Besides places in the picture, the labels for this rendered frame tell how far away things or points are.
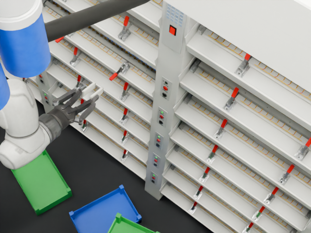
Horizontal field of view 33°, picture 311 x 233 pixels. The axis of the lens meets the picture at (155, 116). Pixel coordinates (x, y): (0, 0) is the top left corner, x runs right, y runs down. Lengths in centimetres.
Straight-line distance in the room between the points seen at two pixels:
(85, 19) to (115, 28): 108
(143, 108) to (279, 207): 65
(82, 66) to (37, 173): 80
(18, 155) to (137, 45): 54
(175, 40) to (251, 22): 131
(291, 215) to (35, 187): 136
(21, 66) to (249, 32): 44
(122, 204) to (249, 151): 105
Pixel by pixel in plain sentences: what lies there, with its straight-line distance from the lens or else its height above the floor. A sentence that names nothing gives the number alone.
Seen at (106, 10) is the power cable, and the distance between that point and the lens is 78.
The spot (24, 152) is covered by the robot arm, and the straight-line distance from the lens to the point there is 163.
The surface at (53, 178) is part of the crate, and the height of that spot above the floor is 0.
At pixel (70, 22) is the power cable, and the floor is 201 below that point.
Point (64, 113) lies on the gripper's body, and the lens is 177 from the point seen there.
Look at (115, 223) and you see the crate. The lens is 226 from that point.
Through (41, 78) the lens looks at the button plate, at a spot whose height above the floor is 42.
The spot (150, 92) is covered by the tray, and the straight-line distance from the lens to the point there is 192.
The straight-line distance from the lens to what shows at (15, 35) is 61.
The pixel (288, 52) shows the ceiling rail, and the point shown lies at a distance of 26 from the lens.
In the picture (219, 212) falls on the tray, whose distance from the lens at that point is 239.
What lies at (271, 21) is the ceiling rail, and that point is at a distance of 25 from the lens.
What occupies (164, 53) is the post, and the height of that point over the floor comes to 123.
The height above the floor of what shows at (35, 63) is 203.
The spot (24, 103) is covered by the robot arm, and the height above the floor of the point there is 127.
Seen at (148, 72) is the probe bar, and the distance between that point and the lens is 192.
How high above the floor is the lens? 257
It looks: 61 degrees down
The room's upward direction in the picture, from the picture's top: 6 degrees clockwise
